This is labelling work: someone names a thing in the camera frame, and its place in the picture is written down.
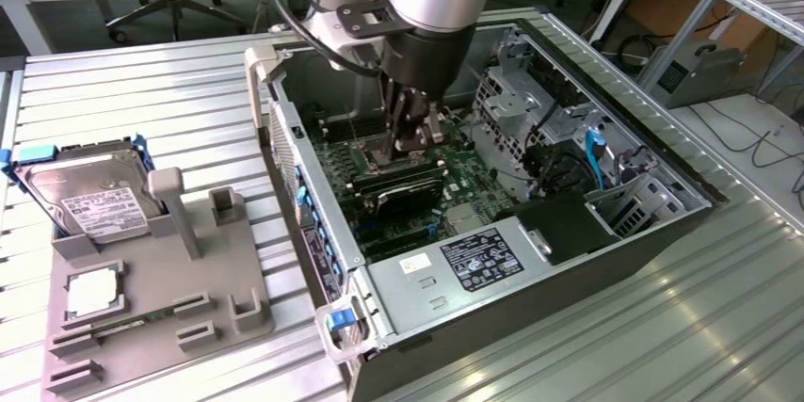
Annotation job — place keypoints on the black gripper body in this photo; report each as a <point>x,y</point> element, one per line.
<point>427,58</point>

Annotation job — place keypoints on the graphics card with metal bracket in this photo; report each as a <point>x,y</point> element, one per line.
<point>408,199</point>

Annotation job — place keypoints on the CPU socket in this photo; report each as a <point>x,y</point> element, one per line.
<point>373,157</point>

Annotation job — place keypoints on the green RAM stick in slot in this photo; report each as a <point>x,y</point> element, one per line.
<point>401,175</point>

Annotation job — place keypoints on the green motherboard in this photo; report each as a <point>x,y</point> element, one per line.
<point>477,176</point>

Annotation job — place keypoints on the silver disk bay cage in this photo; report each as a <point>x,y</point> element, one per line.
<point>508,105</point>

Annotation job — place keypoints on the silver chipset heat sink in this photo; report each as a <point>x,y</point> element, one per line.
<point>468,219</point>

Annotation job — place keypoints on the blue card retention clip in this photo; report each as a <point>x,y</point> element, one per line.
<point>304,196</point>

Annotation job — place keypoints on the silver power supply with label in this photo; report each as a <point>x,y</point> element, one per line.
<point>484,258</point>

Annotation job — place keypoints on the black plastic air shroud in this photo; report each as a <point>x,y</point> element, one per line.
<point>559,228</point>

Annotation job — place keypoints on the blue case latch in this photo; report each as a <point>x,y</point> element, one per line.
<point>339,319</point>

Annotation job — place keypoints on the grey computer tower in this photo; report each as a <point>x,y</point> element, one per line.
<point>703,77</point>

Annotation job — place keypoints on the open black PC case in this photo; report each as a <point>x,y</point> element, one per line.
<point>565,308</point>

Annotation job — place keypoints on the grey parts rack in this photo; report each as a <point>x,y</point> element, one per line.
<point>163,279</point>

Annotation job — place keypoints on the silver hard disk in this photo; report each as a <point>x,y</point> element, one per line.
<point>93,204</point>

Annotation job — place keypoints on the blue disk caddy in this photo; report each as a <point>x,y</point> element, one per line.
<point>37,153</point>

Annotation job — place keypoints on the silver CPU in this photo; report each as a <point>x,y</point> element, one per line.
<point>93,294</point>

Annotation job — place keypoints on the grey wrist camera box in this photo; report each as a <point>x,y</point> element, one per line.
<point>352,30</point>

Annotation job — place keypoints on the silver disk bay bracket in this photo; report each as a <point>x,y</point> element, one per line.
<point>653,204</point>

